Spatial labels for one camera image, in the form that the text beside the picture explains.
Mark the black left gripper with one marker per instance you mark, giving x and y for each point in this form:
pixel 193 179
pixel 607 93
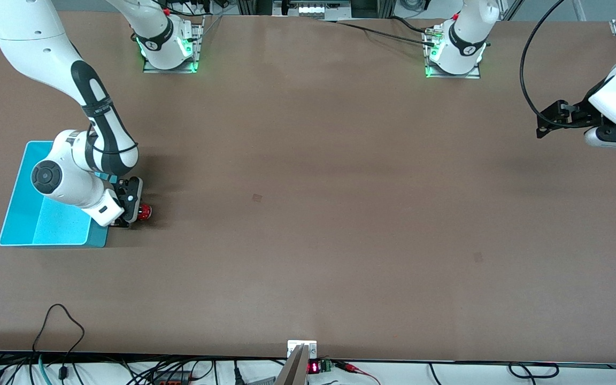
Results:
pixel 580 113

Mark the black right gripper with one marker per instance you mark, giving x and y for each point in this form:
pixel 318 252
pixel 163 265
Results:
pixel 124 193

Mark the red beetle toy car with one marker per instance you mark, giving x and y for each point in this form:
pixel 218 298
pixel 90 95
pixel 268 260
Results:
pixel 146 213

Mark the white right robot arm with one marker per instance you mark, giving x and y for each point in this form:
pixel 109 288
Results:
pixel 24 37

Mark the blue plastic box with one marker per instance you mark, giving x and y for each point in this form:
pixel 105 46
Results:
pixel 56 224

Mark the orange power strip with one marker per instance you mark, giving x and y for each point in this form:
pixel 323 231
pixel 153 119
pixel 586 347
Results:
pixel 171 380

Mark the red LED display module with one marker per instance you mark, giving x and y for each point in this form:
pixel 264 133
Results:
pixel 314 367

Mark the lit white device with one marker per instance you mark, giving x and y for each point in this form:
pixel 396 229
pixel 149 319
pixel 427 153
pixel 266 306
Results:
pixel 323 8

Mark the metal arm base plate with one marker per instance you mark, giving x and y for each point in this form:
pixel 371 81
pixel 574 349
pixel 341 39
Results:
pixel 457 76
pixel 174 70

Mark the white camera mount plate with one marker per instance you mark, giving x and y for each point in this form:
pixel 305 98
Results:
pixel 294 345

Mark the grey camera mount bar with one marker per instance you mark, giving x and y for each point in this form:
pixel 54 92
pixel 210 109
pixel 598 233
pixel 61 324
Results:
pixel 292 371

